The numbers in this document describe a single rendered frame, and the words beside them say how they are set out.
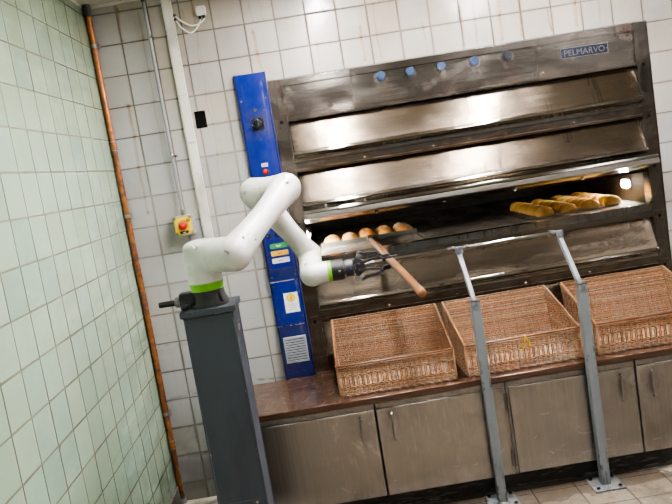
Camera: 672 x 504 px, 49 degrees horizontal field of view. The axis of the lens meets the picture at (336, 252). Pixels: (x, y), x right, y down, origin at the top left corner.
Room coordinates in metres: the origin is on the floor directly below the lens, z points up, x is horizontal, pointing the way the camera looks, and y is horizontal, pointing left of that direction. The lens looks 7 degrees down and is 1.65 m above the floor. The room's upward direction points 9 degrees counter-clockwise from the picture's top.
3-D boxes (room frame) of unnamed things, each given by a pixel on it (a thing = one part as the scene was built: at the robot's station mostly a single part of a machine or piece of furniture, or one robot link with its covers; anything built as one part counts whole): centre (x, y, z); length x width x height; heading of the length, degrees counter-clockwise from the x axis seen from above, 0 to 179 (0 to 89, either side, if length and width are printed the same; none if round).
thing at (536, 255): (3.78, -0.76, 1.02); 1.79 x 0.11 x 0.19; 91
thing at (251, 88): (4.70, 0.30, 1.07); 1.93 x 0.16 x 2.15; 1
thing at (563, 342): (3.51, -0.78, 0.72); 0.56 x 0.49 x 0.28; 91
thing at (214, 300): (2.73, 0.55, 1.23); 0.26 x 0.15 x 0.06; 91
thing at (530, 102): (3.78, -0.76, 1.80); 1.79 x 0.11 x 0.19; 91
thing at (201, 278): (2.72, 0.49, 1.36); 0.16 x 0.13 x 0.19; 55
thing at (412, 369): (3.50, -0.19, 0.72); 0.56 x 0.49 x 0.28; 90
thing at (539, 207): (4.23, -1.34, 1.21); 0.61 x 0.48 x 0.06; 1
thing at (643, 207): (3.80, -0.76, 1.16); 1.80 x 0.06 x 0.04; 91
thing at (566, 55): (3.81, -0.76, 1.99); 1.80 x 0.08 x 0.21; 91
